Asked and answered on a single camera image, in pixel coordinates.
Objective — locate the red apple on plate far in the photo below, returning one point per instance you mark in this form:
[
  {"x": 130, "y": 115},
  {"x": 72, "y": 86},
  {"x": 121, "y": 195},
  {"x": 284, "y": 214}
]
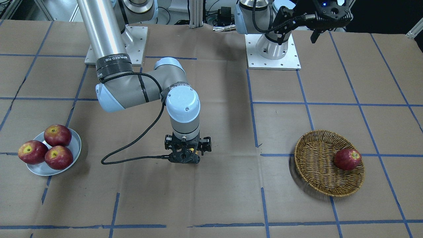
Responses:
[{"x": 32, "y": 152}]

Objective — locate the red apple in basket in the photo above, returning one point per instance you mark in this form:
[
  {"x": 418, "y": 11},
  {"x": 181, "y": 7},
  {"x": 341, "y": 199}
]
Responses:
[{"x": 347, "y": 159}]

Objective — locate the red apple on plate near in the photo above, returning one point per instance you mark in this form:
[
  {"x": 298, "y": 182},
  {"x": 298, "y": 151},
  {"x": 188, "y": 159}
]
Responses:
[{"x": 57, "y": 134}]

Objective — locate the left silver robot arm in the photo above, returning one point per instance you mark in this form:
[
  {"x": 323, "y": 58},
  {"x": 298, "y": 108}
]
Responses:
[{"x": 267, "y": 26}]

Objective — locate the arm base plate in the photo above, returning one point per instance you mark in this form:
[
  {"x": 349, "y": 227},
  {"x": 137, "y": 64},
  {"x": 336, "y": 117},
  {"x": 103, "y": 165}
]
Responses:
[
  {"x": 135, "y": 43},
  {"x": 266, "y": 55}
]

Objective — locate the red apple on plate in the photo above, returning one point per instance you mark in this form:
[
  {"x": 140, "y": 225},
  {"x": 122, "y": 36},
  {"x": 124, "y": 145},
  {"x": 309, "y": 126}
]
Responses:
[
  {"x": 32, "y": 152},
  {"x": 57, "y": 134},
  {"x": 59, "y": 157}
]

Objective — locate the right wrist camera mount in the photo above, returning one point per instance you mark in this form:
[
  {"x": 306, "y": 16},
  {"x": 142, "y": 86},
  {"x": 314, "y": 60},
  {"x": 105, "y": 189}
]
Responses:
[{"x": 183, "y": 151}]

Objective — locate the woven wicker basket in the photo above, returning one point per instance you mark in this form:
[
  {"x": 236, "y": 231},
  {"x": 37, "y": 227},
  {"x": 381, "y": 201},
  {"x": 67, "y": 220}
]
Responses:
[{"x": 314, "y": 155}]

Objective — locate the aluminium frame post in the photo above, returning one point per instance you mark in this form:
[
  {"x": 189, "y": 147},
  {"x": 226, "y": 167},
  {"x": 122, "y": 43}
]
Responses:
[{"x": 196, "y": 13}]

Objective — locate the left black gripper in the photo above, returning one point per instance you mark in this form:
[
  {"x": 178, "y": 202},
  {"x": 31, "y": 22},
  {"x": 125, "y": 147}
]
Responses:
[{"x": 302, "y": 11}]

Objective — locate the light blue plate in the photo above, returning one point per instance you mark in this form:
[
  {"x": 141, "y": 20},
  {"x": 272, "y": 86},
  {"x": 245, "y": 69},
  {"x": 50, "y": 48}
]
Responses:
[{"x": 43, "y": 169}]

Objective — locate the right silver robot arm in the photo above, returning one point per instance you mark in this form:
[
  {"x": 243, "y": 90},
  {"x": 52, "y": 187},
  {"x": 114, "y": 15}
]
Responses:
[{"x": 120, "y": 87}]

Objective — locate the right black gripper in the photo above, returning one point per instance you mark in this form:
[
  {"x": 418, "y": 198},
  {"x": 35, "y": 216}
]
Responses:
[{"x": 207, "y": 144}]

